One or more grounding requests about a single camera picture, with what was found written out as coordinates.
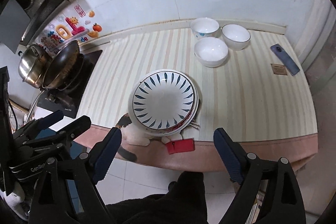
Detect white plate with twig pattern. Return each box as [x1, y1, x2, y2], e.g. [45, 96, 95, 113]
[128, 69, 198, 132]

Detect white plate blue leaf pattern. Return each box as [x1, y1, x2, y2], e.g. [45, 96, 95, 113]
[131, 71, 196, 128]

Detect plain white bowl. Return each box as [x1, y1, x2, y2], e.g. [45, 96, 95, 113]
[194, 37, 228, 68]

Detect white bowl gold rim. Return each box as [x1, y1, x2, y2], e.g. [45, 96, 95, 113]
[222, 24, 251, 51]

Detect white bowl blue flower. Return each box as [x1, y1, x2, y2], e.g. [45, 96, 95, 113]
[190, 18, 220, 40]

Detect white plate pink flowers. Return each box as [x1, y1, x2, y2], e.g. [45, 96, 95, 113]
[143, 79, 199, 137]

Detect black induction cooktop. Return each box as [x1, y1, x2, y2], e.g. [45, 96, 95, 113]
[37, 50, 102, 118]

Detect black frying pan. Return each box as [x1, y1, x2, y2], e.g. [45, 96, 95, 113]
[25, 40, 80, 123]

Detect red tag on tablecloth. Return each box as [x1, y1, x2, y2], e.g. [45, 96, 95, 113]
[165, 139, 195, 155]

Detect person dark clothing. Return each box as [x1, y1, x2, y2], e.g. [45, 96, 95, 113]
[106, 171, 208, 223]

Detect striped cat tablecloth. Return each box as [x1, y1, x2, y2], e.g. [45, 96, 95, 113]
[77, 28, 318, 172]

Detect brown card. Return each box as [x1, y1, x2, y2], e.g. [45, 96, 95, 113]
[271, 64, 288, 76]

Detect blue smartphone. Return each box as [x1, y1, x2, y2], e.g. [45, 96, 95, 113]
[270, 44, 300, 76]

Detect black range hood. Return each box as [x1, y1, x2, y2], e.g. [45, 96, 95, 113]
[1, 0, 71, 53]

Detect colourful wall sticker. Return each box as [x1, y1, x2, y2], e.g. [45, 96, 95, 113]
[33, 1, 103, 57]

